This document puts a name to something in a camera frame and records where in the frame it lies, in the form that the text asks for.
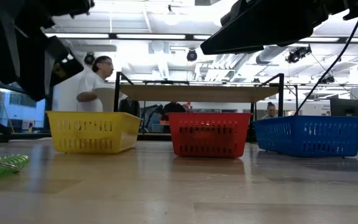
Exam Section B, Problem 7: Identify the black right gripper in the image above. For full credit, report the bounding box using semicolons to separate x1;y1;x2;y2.
200;0;358;55

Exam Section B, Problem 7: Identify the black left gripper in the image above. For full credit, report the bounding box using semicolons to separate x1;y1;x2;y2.
0;18;85;102

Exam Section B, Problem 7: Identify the yellow plastic basket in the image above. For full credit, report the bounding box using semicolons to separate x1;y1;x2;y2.
46;111;142;154

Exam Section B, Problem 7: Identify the green spiral wrist coil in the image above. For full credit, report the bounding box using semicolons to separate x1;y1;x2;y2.
0;154;30;180

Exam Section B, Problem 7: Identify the blue plastic basket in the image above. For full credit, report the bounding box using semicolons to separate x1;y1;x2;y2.
252;115;358;158

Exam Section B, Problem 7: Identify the red plastic basket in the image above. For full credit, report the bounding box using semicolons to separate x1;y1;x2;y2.
166;112;254;159

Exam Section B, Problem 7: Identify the person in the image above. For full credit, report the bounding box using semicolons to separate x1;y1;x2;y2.
162;101;194;114
261;101;278;121
75;55;115;113
118;96;141;118

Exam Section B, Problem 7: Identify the overhead light bar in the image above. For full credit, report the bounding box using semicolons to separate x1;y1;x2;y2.
45;32;358;44

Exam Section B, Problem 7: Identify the dark computer monitor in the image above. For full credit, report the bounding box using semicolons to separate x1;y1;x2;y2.
329;98;358;118

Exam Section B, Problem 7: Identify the black ceiling camera rig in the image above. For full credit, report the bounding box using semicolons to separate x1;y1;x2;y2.
285;44;313;65

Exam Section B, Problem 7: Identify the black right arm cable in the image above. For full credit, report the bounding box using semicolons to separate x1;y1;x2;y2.
293;15;358;116

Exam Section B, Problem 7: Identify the wooden riser shelf black frame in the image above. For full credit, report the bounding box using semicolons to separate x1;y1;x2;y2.
113;71;298;118

